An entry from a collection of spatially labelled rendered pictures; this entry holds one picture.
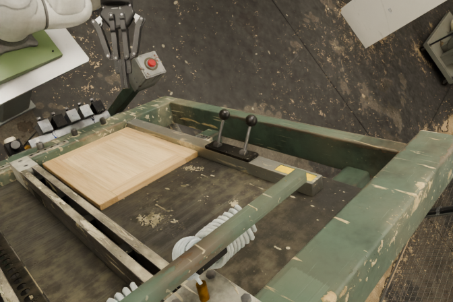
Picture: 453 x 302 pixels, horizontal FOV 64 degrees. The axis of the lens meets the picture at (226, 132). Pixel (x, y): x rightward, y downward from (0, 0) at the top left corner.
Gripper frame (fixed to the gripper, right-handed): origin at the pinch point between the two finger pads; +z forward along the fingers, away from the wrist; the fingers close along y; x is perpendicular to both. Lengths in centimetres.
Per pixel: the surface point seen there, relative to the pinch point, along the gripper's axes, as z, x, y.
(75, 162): 26, 44, -30
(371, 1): -94, 323, 220
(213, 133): 21, 59, 22
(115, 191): 32.8, 17.9, -9.9
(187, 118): 15, 76, 10
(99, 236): 36.5, -11.0, -6.8
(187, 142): 21.9, 37.1, 11.6
